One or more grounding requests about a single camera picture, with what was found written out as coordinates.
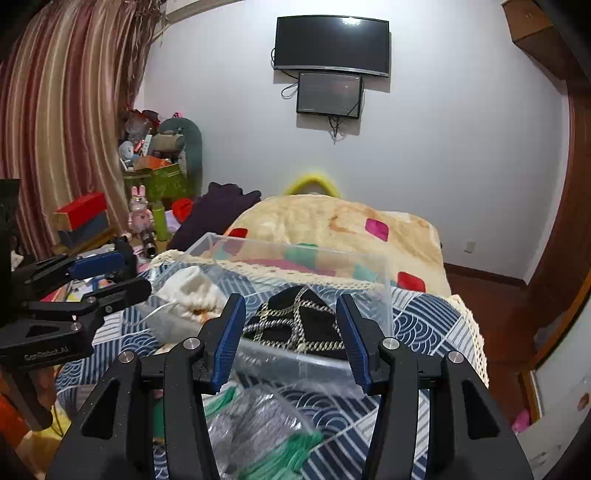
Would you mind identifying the grey glittery knit item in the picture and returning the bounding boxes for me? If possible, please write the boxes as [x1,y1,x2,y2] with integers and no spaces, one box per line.
[207,391,320,480]

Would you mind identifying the green yellow knit sock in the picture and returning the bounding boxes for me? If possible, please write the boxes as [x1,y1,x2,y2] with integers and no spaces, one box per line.
[151,386,325,480]

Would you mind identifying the black hat with chain grid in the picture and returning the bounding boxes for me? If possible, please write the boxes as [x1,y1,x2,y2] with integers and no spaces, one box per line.
[242,285,346,360]

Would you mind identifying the pink rabbit doll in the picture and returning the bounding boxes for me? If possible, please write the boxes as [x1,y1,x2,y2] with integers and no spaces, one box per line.
[128,185,154,237]

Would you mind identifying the red box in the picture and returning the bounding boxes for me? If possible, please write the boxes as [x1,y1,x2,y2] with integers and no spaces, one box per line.
[54,192,107,232]

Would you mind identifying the green bottle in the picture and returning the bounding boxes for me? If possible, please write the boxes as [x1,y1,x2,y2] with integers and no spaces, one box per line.
[151,200,169,242]

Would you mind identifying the white cream cloth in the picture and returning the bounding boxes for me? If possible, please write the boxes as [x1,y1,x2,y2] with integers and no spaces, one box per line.
[137,265,228,344]

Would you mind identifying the red plush item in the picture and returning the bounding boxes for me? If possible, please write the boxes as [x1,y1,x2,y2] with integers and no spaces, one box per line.
[171,198,194,224]

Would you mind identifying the green cardboard box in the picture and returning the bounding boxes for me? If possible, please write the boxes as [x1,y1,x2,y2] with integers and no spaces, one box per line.
[123,164,194,202]

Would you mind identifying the dark purple garment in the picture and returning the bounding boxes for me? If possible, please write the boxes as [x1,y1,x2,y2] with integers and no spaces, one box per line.
[167,182,262,251]

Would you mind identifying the blue white patterned tablecloth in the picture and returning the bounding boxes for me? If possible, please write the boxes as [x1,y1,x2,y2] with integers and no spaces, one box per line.
[55,264,488,480]

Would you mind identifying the grey green plush toy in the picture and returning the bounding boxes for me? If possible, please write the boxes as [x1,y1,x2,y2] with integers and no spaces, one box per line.
[148,117,204,192]

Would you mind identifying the brown wooden door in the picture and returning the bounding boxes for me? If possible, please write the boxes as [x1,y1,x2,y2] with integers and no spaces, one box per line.
[528,82,590,369]

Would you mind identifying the clear plastic storage bin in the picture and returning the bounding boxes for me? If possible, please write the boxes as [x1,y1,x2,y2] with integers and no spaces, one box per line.
[138,233,394,398]

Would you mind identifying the striped red gold curtain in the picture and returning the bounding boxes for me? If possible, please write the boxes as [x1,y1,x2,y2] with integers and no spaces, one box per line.
[1,1,161,258]

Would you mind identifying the beige fleece blanket colour patches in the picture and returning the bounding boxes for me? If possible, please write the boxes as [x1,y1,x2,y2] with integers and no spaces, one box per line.
[224,194,452,297]

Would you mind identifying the yellow curved object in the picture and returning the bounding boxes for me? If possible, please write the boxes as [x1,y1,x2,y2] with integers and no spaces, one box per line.
[284,173,342,198]

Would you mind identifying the brown wooden overhead cabinet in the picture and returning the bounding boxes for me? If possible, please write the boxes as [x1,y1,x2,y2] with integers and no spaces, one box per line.
[502,0,585,81]

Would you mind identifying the small black wall monitor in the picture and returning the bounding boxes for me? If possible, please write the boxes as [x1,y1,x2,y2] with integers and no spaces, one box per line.
[297,72,363,119]

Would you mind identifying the large black wall television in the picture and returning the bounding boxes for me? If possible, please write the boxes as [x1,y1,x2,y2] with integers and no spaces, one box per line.
[273,15,391,78]

